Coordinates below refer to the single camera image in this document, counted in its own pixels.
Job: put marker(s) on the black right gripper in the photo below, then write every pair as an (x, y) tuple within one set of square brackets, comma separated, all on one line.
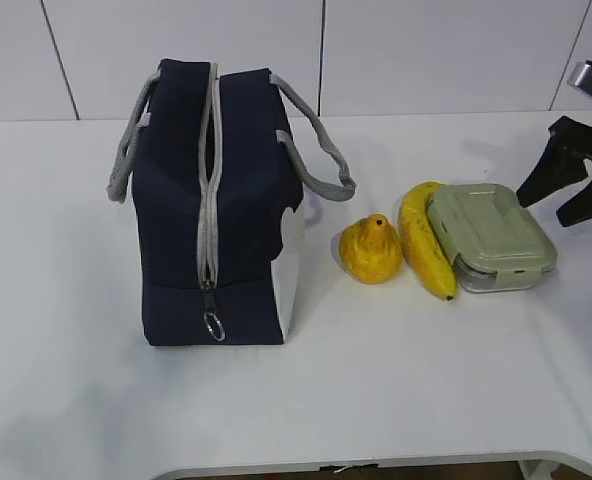
[(560, 166)]

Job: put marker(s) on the yellow banana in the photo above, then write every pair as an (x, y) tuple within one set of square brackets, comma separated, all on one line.
[(422, 250)]

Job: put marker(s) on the navy blue lunch bag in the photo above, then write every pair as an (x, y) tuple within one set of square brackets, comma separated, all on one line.
[(217, 167)]

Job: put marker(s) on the green lid glass container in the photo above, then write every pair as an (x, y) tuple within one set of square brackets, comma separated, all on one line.
[(491, 241)]

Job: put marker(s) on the yellow pear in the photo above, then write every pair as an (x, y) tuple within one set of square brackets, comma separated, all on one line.
[(371, 249)]

